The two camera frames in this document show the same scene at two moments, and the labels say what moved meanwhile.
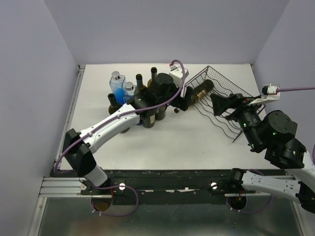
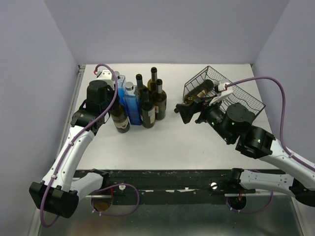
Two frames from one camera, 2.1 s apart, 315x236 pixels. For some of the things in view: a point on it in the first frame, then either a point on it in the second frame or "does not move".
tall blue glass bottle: [117, 84] does not move
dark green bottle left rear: [140, 85] does not move
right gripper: [220, 103] to [187, 110]
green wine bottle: [201, 90] does not move
